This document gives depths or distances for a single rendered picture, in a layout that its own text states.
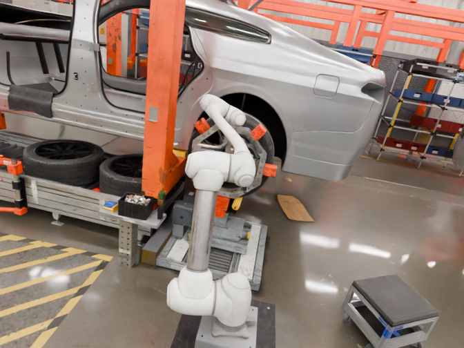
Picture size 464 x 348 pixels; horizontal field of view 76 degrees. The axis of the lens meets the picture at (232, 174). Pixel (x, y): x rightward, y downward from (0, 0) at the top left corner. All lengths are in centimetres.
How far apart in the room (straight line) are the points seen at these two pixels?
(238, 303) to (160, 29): 156
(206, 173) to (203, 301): 57
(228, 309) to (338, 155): 153
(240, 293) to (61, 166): 199
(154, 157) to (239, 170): 94
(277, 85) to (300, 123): 35
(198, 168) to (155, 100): 84
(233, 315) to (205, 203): 53
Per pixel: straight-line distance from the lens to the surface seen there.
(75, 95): 302
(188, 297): 144
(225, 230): 252
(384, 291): 229
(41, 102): 322
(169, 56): 198
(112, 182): 263
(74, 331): 212
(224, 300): 146
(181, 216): 244
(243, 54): 240
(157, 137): 209
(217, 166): 132
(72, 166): 291
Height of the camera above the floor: 161
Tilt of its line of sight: 22 degrees down
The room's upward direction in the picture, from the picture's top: 10 degrees clockwise
